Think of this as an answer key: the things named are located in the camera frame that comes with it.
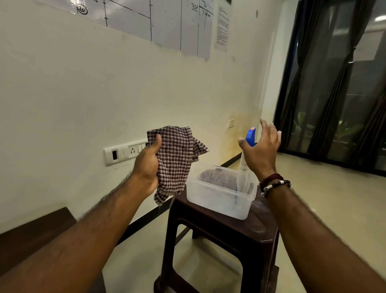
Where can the person's left hand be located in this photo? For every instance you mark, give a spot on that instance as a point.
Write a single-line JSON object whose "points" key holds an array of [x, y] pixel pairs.
{"points": [[146, 169]]}

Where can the person's right hand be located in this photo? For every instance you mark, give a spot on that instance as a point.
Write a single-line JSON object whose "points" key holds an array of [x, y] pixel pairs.
{"points": [[262, 157]]}

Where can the person's left thumb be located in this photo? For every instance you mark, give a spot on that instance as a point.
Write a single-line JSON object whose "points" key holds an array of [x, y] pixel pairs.
{"points": [[153, 145]]}

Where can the person's right middle finger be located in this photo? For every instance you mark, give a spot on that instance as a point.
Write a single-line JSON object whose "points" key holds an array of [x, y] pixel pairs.
{"points": [[273, 131]]}

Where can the person's right thumb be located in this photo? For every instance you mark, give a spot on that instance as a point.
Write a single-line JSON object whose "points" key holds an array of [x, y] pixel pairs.
{"points": [[245, 143]]}

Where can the brown checkered cloth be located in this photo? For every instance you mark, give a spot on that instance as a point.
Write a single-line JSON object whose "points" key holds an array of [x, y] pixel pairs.
{"points": [[176, 160]]}

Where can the person's right forearm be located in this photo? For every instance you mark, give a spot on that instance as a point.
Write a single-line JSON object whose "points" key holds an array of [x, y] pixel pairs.
{"points": [[313, 247]]}

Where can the person's left forearm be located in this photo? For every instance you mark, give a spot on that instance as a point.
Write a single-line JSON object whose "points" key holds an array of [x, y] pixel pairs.
{"points": [[84, 235]]}

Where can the clear spray bottle blue nozzle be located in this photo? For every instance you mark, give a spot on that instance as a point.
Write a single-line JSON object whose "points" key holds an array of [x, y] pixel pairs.
{"points": [[245, 178]]}

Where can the dark red thread wristband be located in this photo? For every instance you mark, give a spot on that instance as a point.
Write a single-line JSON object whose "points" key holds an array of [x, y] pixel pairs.
{"points": [[270, 178]]}

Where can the grey folded cloth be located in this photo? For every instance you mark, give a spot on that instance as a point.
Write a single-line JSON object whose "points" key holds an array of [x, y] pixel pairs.
{"points": [[218, 179]]}

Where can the clear plastic container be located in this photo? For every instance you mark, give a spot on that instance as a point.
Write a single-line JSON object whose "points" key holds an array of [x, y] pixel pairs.
{"points": [[220, 200]]}

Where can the dark brown plastic stool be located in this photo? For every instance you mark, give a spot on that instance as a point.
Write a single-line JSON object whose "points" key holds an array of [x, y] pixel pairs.
{"points": [[223, 235]]}

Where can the white paper notice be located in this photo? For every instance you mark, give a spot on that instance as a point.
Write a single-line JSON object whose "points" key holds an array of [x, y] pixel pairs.
{"points": [[222, 28]]}

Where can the black framed glass window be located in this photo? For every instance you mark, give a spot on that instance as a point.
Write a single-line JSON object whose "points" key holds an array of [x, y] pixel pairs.
{"points": [[366, 60]]}

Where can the dark wooden table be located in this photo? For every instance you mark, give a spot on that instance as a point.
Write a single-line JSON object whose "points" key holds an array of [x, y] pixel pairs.
{"points": [[33, 235]]}

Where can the small white wall plate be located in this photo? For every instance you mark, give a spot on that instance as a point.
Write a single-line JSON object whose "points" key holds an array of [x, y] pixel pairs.
{"points": [[231, 123]]}

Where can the white electrical switch board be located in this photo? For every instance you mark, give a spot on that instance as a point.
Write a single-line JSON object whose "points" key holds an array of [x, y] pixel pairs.
{"points": [[123, 152]]}

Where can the white wall sheet with lines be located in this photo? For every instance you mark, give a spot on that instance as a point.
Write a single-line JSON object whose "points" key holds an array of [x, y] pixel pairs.
{"points": [[169, 27]]}

